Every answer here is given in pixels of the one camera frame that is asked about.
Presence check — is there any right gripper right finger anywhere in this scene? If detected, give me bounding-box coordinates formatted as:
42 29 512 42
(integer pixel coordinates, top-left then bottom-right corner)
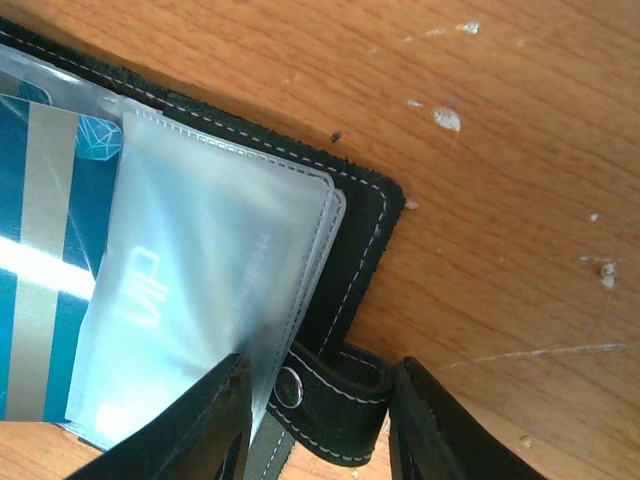
389 357 538 479

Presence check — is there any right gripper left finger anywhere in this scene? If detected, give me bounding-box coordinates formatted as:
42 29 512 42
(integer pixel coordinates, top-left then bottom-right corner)
70 353 252 479

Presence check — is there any blue VIP card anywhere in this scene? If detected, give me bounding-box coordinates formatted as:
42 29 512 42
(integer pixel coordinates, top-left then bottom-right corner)
1 81 123 423
66 112 346 450

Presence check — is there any black leather card holder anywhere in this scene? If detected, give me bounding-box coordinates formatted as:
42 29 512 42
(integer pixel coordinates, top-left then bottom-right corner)
1 20 403 479

